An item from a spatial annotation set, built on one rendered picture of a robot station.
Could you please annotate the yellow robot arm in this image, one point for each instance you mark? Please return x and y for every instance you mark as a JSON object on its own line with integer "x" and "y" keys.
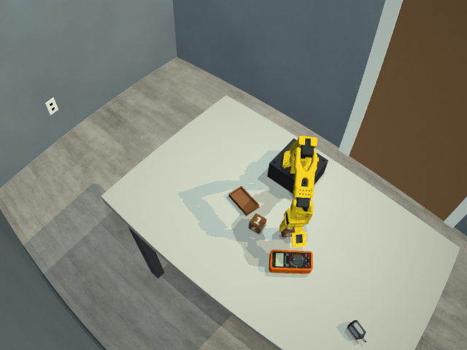
{"x": 303, "y": 150}

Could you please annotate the orange digital multimeter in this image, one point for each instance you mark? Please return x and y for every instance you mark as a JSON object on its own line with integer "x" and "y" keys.
{"x": 286, "y": 261}

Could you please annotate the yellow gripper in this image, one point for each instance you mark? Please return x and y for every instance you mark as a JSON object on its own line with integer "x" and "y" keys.
{"x": 298, "y": 237}

